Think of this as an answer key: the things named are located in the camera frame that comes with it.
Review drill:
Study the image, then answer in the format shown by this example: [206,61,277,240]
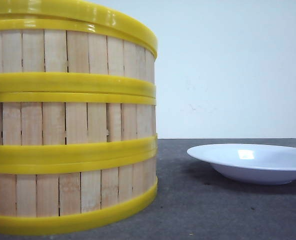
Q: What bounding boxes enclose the bamboo steamer basket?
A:
[0,158,158,236]
[0,14,157,105]
[0,102,157,175]

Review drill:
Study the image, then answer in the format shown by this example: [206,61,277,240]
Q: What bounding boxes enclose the woven bamboo steamer lid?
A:
[0,0,158,57]

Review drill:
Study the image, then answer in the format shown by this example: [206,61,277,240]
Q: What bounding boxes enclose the white shallow plate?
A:
[187,143,296,185]

